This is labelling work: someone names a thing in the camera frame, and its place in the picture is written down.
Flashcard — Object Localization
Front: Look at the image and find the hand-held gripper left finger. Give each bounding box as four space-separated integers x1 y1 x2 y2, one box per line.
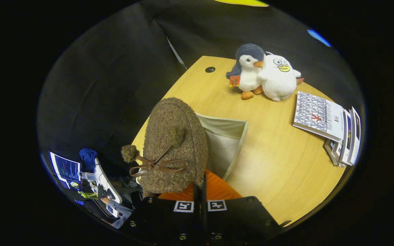
125 183 201 243

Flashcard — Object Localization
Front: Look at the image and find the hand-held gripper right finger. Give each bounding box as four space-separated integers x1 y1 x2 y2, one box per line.
201 170 284 243

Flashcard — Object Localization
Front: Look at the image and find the cream fabric storage box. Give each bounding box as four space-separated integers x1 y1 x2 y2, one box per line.
197 113 249 181

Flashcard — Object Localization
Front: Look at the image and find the brown fuzzy shoe with bow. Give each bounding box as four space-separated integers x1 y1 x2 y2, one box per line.
121 97 208 199

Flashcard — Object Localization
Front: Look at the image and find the blue cloth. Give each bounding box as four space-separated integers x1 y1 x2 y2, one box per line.
79 148 97 173

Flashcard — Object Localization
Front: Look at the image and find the dark grey book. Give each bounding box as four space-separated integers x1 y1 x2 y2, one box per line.
323 138 343 167

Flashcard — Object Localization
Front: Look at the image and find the grey patterned book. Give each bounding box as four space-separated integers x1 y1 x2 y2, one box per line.
292 91 344 142

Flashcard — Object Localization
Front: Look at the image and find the white book with blue picture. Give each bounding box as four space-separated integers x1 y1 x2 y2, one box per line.
338 109 353 165

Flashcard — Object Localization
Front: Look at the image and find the white duck plush toy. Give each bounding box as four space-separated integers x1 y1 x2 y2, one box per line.
259 53 304 102

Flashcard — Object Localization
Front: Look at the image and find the grey penguin plush toy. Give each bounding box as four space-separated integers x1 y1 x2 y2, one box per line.
226 43 266 100

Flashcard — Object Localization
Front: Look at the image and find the white book with dark picture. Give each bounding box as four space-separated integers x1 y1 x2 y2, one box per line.
349 107 362 166

